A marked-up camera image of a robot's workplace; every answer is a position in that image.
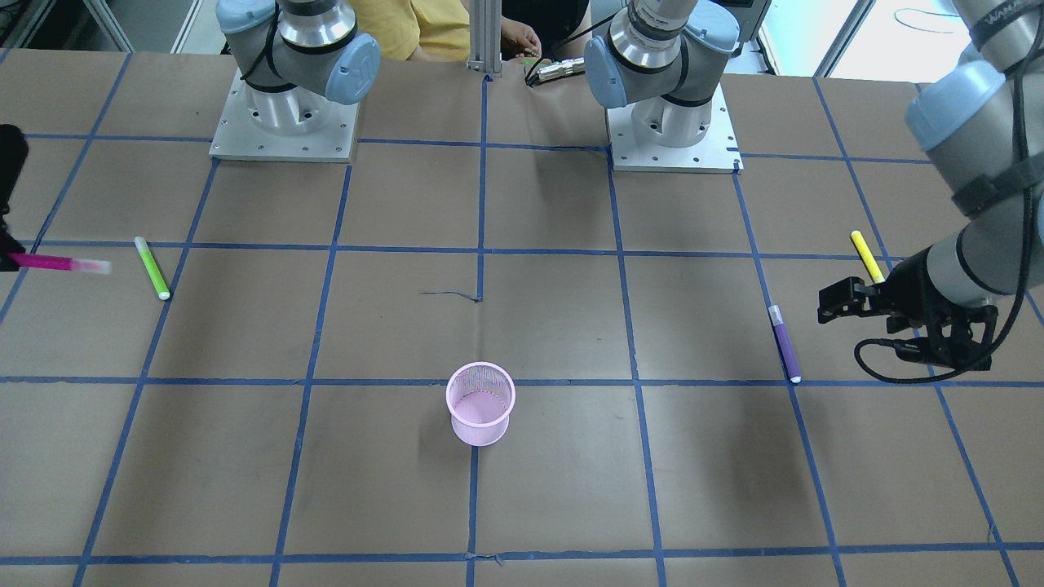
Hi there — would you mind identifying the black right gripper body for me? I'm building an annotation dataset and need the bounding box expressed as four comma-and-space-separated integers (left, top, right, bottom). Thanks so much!
1, 124, 29, 245

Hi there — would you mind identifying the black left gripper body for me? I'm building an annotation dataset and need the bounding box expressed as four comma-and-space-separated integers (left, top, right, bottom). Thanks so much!
847, 249, 998, 372

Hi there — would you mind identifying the pink pen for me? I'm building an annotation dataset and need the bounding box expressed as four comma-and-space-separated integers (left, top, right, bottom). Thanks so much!
11, 254, 112, 275

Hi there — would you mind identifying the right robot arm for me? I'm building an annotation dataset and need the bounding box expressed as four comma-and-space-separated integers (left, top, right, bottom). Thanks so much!
216, 1, 381, 107

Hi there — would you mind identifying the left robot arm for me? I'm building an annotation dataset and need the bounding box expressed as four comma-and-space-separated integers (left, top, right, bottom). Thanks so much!
584, 1, 1042, 378

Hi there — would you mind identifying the pink mesh cup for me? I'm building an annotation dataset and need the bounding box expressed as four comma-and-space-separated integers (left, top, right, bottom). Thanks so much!
446, 361, 517, 447

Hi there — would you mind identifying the yellow pen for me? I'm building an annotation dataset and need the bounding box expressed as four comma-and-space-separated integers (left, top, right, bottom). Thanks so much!
849, 230, 885, 284

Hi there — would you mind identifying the purple pen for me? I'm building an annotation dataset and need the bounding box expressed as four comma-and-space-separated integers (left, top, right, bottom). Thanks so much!
767, 305, 804, 384

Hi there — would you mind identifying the green pen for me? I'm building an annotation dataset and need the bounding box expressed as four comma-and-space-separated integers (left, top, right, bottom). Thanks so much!
134, 236, 171, 301

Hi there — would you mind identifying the person in yellow shirt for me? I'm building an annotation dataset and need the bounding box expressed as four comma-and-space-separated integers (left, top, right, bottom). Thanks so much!
351, 0, 543, 63

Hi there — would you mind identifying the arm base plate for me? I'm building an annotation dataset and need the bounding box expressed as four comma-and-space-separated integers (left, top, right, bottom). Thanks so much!
209, 70, 360, 164
606, 85, 745, 174

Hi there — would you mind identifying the aluminium frame post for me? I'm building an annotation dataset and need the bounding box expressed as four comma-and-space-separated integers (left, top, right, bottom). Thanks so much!
465, 0, 502, 79

